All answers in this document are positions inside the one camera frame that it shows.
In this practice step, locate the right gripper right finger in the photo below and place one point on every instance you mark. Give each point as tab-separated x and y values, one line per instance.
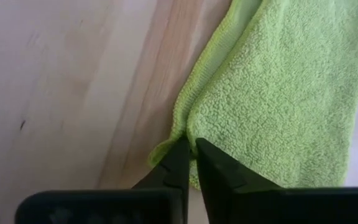
244	202

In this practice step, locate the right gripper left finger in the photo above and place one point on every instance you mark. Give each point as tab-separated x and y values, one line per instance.
148	205

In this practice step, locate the lime green microfiber towel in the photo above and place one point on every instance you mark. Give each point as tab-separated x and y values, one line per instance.
275	93

